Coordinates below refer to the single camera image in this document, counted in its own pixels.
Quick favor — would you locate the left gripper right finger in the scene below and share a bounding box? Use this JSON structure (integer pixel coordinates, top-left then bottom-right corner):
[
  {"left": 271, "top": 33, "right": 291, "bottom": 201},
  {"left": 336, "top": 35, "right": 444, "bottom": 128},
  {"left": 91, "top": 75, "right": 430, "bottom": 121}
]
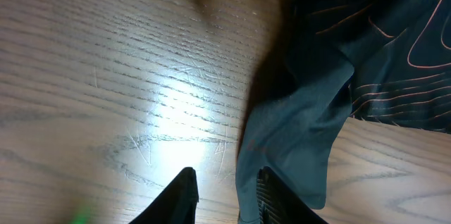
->
[{"left": 257, "top": 166, "right": 328, "bottom": 224}]

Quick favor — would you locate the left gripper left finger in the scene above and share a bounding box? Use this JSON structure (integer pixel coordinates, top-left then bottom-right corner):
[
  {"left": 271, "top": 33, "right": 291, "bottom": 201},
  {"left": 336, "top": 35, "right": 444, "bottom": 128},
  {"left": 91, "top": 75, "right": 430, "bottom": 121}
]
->
[{"left": 130, "top": 167, "right": 199, "bottom": 224}]

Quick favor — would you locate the black orange-patterned jersey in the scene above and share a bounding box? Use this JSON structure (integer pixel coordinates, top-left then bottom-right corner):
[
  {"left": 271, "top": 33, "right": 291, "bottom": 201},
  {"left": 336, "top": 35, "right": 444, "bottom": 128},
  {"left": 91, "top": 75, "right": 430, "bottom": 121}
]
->
[{"left": 235, "top": 0, "right": 450, "bottom": 223}]

